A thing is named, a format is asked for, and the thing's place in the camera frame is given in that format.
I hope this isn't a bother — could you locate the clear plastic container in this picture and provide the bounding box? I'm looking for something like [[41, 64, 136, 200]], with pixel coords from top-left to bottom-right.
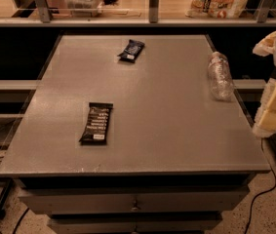
[[65, 0, 102, 17]]

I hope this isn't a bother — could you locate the black rxbar chocolate bar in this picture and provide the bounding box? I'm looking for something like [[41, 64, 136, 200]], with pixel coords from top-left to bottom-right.
[[79, 102, 113, 145]]

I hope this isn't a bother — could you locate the printed snack bag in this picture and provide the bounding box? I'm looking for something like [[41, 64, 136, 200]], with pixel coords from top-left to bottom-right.
[[185, 0, 248, 19]]

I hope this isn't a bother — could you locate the dark blue snack packet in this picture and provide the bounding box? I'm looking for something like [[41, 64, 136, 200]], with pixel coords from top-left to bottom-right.
[[118, 39, 145, 63]]

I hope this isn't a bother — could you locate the clear plastic water bottle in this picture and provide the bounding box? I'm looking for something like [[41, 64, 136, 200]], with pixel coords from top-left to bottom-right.
[[208, 52, 234, 101]]

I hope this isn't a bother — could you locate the grey drawer cabinet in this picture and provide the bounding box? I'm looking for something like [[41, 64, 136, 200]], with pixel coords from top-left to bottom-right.
[[0, 35, 270, 234]]

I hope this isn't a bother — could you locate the black floor cable right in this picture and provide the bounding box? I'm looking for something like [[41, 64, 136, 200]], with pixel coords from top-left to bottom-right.
[[243, 138, 276, 234]]

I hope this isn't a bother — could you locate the metal shelf rail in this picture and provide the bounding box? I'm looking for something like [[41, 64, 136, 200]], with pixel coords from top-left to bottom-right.
[[0, 0, 276, 27]]

